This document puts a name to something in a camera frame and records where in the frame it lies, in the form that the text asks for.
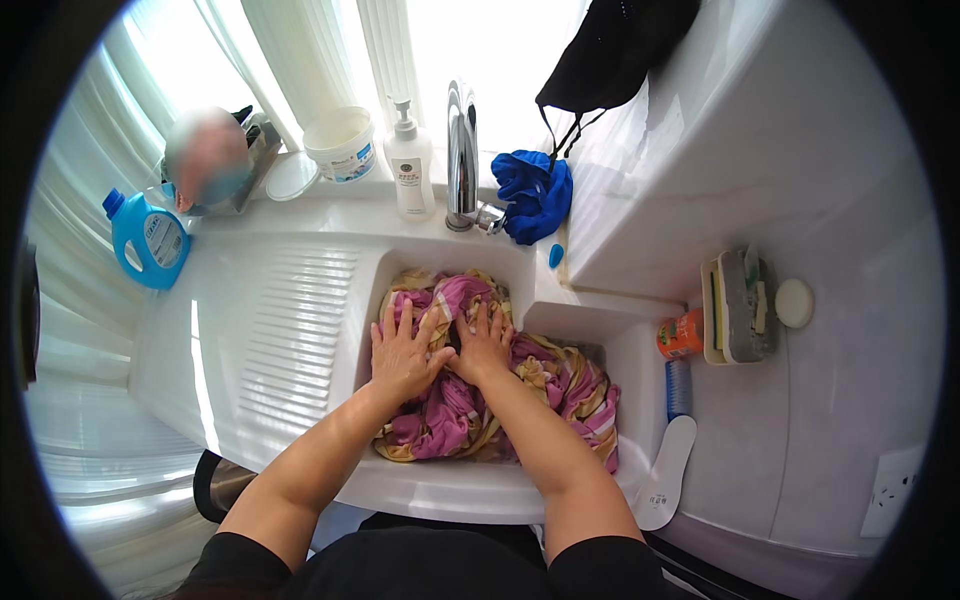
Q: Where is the round white soap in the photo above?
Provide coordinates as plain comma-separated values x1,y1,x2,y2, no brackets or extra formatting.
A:
774,277,816,330

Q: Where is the white curtain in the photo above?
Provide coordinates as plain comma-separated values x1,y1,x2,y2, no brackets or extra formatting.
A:
21,0,425,571

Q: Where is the blue cloth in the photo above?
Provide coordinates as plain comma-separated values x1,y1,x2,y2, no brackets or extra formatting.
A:
490,149,576,247

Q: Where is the blue detergent bottle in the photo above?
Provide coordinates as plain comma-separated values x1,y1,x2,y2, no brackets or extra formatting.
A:
102,187,192,292

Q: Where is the person's left hand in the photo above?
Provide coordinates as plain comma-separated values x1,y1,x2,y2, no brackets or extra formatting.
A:
369,298,457,407

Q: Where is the white shoe insole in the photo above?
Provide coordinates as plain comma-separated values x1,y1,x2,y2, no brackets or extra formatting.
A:
632,414,699,533

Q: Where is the chrome faucet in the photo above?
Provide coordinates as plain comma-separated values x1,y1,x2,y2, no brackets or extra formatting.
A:
444,78,508,236

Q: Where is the orange can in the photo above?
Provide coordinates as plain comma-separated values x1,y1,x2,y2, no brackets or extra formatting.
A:
656,306,707,362

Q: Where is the white pump soap bottle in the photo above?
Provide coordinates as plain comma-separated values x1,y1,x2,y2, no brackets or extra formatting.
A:
383,95,438,223

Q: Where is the soap box with sponge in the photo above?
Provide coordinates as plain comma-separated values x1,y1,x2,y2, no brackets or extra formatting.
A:
700,245,780,367

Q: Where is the pink striped cloth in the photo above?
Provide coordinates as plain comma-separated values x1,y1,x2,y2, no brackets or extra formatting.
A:
372,267,623,476

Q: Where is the dark bucket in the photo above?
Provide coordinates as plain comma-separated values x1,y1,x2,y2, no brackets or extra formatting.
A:
192,449,258,525

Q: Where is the person's body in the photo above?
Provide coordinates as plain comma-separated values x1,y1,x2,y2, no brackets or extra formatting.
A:
172,480,670,600

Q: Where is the black hanging garment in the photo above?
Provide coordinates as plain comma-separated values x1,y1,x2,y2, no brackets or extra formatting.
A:
534,0,703,175

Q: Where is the white laundry sink with washboard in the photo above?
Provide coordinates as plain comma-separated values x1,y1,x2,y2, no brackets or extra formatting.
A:
127,196,688,526

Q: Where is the blue scrub brush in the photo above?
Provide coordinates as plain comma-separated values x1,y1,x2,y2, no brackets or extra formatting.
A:
664,357,695,423

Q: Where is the white tub with blue label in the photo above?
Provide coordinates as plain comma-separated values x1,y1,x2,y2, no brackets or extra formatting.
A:
302,105,378,186

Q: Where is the person's right hand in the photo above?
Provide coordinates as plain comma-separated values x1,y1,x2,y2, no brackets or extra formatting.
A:
447,300,519,388

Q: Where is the clear round lid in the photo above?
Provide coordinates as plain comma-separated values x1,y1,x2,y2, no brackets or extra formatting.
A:
264,150,323,203

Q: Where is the white wall socket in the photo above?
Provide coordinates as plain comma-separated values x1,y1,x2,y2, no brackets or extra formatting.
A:
859,443,928,540

